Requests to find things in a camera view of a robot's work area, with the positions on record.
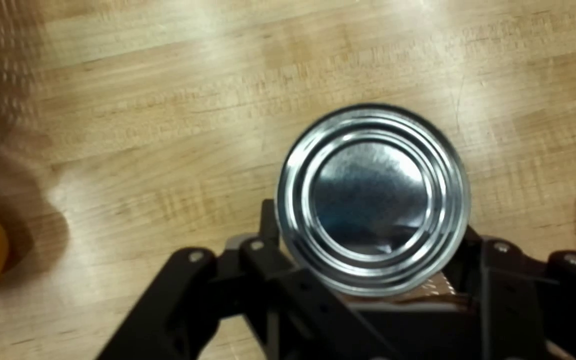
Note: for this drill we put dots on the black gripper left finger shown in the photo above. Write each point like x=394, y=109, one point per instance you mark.
x=290, y=315

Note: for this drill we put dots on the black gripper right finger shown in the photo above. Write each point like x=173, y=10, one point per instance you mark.
x=526, y=307

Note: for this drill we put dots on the green labelled tin can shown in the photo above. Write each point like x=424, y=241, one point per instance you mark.
x=372, y=199

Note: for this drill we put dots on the dark brown wicker basket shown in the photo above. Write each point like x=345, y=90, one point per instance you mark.
x=22, y=78

